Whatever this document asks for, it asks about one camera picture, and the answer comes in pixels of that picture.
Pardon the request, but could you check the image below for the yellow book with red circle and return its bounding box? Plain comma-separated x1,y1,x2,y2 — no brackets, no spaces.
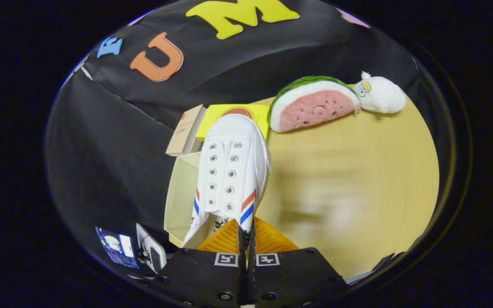
195,104,271,142

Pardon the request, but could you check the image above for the black backdrop cloth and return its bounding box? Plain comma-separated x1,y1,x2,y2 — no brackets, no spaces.
45,0,422,274

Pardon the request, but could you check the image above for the white canvas shoe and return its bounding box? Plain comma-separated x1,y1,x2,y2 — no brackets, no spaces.
181,113,272,249

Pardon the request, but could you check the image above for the white plush toy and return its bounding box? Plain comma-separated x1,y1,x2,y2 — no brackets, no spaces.
353,71,407,114

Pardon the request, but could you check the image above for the watermelon slice plush toy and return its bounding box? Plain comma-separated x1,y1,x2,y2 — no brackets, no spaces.
268,76,360,133

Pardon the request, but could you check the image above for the white desktop device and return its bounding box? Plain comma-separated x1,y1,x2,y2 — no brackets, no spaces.
136,223,167,274

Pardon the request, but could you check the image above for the beige book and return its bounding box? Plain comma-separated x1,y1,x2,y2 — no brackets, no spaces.
166,104,207,157

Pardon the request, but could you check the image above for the computer screen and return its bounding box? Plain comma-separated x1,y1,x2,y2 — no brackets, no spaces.
95,227,140,269

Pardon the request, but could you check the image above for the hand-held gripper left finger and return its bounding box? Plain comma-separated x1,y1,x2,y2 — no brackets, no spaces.
150,218,247,308

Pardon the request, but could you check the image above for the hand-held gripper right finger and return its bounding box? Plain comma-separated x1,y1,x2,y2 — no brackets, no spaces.
246,216,350,308

